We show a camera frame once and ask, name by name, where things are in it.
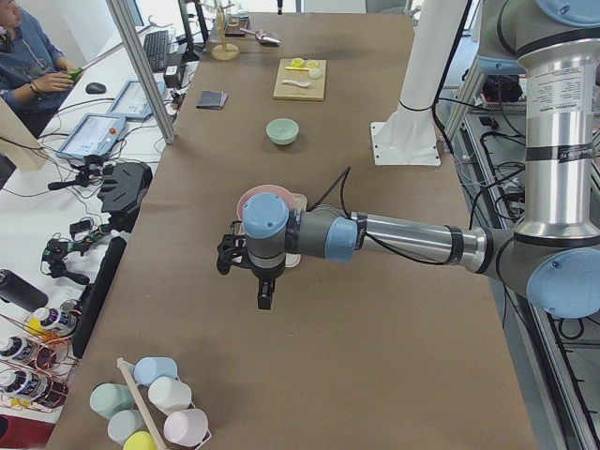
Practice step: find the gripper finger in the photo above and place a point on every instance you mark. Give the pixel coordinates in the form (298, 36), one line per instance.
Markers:
(260, 295)
(268, 288)

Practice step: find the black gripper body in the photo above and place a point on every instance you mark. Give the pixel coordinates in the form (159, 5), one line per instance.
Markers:
(265, 276)

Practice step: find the white ceramic spoon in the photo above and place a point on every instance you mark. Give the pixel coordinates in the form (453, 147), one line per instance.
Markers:
(291, 82)

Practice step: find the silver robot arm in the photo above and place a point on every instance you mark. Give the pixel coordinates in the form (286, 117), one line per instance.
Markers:
(552, 256)

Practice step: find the pink bowl of ice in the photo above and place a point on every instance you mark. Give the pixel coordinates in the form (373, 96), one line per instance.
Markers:
(270, 192)

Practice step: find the mint green bowl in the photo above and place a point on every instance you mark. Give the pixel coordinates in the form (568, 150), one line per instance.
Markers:
(282, 131)

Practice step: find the metal ice scoop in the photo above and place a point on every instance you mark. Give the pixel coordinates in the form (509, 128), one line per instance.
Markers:
(263, 37)

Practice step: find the cream rabbit tray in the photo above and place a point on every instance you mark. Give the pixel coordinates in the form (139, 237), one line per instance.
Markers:
(298, 206)

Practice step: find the light blue cup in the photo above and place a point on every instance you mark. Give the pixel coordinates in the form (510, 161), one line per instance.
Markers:
(150, 368)

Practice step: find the white cup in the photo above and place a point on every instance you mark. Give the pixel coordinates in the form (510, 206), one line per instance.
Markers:
(169, 395)

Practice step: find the pink cup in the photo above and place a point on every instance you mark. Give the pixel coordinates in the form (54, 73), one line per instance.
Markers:
(187, 428)

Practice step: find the grey folded cloth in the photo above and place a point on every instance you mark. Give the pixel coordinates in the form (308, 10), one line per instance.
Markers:
(212, 100)

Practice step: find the mint green cup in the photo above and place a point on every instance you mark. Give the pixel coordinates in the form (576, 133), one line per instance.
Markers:
(108, 399)

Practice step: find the grey cup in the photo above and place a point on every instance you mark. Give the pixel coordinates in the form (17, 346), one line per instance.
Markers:
(123, 424)

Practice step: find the yellow cup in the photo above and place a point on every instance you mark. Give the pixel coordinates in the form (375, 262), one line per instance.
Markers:
(140, 440)

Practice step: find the bamboo cutting board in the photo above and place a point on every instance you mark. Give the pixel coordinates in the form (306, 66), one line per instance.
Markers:
(300, 79)

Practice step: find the far teach pendant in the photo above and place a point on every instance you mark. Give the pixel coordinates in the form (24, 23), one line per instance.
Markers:
(131, 102)

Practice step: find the teach pendant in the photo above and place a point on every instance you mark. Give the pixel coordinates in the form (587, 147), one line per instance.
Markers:
(131, 102)
(95, 135)

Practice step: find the near teach pendant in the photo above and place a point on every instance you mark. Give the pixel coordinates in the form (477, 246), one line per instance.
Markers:
(95, 135)

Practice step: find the wooden cup tree stand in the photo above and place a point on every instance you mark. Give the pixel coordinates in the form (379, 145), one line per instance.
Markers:
(218, 46)

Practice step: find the black computer mouse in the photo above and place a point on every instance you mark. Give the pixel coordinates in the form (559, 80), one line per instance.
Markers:
(95, 88)

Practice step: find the black keyboard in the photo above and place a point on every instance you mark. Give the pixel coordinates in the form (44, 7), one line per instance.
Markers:
(156, 45)

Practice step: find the seated person in blue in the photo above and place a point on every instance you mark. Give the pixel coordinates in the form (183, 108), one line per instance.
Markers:
(35, 75)

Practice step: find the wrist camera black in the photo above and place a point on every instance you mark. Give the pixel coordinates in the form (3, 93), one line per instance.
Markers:
(232, 251)

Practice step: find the black bracket device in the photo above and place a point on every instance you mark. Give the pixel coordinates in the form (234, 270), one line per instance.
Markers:
(122, 190)

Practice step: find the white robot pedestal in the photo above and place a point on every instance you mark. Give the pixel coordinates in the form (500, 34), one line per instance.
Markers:
(408, 137)

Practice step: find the copper wire bottle rack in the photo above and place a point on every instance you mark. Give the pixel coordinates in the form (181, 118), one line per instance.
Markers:
(36, 359)

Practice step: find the aluminium frame post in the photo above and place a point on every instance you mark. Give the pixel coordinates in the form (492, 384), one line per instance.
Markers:
(129, 35)

